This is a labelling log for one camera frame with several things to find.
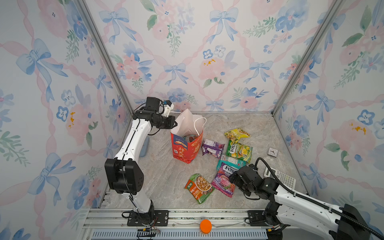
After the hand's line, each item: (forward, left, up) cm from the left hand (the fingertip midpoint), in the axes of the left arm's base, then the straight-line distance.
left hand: (177, 122), depth 82 cm
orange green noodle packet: (-28, -13, -24) cm, 39 cm away
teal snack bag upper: (-14, -35, -22) cm, 43 cm away
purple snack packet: (-3, -21, -20) cm, 29 cm away
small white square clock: (-6, -60, -22) cm, 64 cm away
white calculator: (-22, -61, -23) cm, 69 cm away
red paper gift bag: (+3, -5, -17) cm, 18 cm away
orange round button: (-46, -15, -17) cm, 51 cm away
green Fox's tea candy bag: (-5, -38, -21) cm, 44 cm away
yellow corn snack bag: (+7, -38, -21) cm, 44 cm away
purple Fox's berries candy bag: (-24, -25, -22) cm, 41 cm away
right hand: (-24, -30, -21) cm, 44 cm away
